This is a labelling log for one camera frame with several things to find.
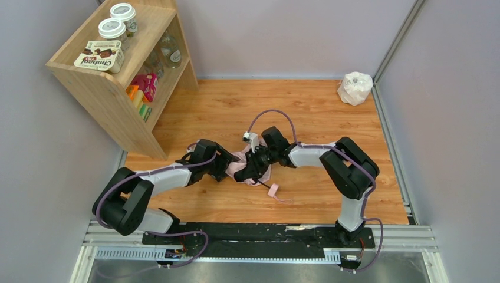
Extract pink folding umbrella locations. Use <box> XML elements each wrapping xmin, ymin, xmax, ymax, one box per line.
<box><xmin>226</xmin><ymin>145</ymin><xmax>293</xmax><ymax>205</ymax></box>

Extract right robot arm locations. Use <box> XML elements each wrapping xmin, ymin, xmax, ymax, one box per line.
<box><xmin>228</xmin><ymin>127</ymin><xmax>380</xmax><ymax>241</ymax></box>

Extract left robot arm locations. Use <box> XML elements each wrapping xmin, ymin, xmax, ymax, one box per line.
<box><xmin>92</xmin><ymin>139</ymin><xmax>239</xmax><ymax>236</ymax></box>

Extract pink box on shelf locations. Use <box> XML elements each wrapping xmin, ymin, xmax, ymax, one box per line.
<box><xmin>131</xmin><ymin>73</ymin><xmax>158</xmax><ymax>103</ymax></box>

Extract stack of coloured sponges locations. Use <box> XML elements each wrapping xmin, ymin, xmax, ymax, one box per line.
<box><xmin>126</xmin><ymin>85</ymin><xmax>152</xmax><ymax>122</ymax></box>

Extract white crumpled plastic bag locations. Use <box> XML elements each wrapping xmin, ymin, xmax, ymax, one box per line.
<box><xmin>337</xmin><ymin>71</ymin><xmax>373</xmax><ymax>106</ymax></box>

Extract glass jar on shelf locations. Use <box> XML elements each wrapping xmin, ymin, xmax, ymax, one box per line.
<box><xmin>160</xmin><ymin>33</ymin><xmax>182</xmax><ymax>68</ymax></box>

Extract wooden shelf unit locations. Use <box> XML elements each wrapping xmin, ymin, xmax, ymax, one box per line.
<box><xmin>46</xmin><ymin>1</ymin><xmax>198</xmax><ymax>160</ymax></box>

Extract Chobani yogurt pack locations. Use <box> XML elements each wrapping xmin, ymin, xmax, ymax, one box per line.
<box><xmin>74</xmin><ymin>40</ymin><xmax>124</xmax><ymax>74</ymax></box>

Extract white lidded cup front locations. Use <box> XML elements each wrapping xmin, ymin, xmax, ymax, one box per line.
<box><xmin>98</xmin><ymin>18</ymin><xmax>130</xmax><ymax>51</ymax></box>

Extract white lidded cup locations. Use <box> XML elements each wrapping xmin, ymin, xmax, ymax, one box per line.
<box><xmin>110</xmin><ymin>3</ymin><xmax>138</xmax><ymax>37</ymax></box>
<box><xmin>98</xmin><ymin>18</ymin><xmax>130</xmax><ymax>51</ymax></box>

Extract white lidded cup rear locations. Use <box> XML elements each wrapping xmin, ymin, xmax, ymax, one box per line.
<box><xmin>110</xmin><ymin>3</ymin><xmax>138</xmax><ymax>37</ymax></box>

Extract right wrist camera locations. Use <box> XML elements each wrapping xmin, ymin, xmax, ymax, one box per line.
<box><xmin>242</xmin><ymin>131</ymin><xmax>259</xmax><ymax>153</ymax></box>

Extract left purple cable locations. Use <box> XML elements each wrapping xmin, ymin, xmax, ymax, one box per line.
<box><xmin>94</xmin><ymin>142</ymin><xmax>210</xmax><ymax>268</ymax></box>

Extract purple cable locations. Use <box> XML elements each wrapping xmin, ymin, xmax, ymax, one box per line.
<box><xmin>247</xmin><ymin>110</ymin><xmax>384</xmax><ymax>273</ymax></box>
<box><xmin>94</xmin><ymin>142</ymin><xmax>210</xmax><ymax>268</ymax></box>

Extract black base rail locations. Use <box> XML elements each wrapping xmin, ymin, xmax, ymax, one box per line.
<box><xmin>142</xmin><ymin>222</ymin><xmax>376</xmax><ymax>259</ymax></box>

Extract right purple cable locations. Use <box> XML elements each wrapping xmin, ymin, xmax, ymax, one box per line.
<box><xmin>247</xmin><ymin>110</ymin><xmax>384</xmax><ymax>273</ymax></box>

